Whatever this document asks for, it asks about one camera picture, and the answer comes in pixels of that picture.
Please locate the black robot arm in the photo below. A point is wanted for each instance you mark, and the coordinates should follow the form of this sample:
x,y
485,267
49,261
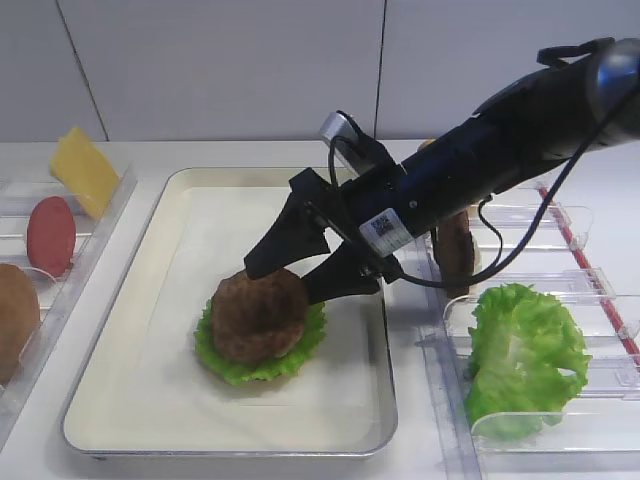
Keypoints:
x,y
582,98

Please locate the lettuce leaf on tray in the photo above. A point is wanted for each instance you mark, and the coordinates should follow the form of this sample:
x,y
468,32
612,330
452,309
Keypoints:
x,y
269,370

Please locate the red tomato slice in rack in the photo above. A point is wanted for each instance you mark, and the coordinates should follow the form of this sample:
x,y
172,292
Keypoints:
x,y
51,236

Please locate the metal baking tray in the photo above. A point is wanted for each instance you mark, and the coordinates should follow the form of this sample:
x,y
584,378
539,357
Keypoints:
x,y
109,414

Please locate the brown bun in left rack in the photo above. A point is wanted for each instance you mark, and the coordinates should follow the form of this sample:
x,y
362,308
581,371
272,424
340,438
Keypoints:
x,y
20,317

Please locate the white paper tray liner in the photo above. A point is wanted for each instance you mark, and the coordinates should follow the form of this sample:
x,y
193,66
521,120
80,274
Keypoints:
x,y
219,226

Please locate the green lettuce leaf in rack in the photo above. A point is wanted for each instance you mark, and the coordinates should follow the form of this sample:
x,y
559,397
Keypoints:
x,y
528,361

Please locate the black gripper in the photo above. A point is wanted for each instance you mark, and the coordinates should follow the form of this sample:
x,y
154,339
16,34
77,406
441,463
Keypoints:
x,y
351,270

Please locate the red strip under rack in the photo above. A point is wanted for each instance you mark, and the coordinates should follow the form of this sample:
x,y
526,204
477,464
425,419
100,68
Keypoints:
x,y
596,283

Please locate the clear left ingredient rack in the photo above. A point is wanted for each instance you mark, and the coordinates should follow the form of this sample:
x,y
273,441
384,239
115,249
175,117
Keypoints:
x,y
57,296

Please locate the yellow cheese slice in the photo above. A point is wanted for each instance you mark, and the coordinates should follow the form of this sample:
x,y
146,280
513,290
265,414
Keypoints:
x,y
83,169

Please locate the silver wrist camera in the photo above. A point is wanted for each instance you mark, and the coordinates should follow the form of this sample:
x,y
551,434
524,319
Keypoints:
x,y
349,144

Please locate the clear right ingredient rack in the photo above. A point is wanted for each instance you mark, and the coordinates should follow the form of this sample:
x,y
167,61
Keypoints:
x,y
598,436

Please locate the clear ingredient rack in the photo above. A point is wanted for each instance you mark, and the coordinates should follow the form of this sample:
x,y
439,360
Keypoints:
x,y
57,296
598,436

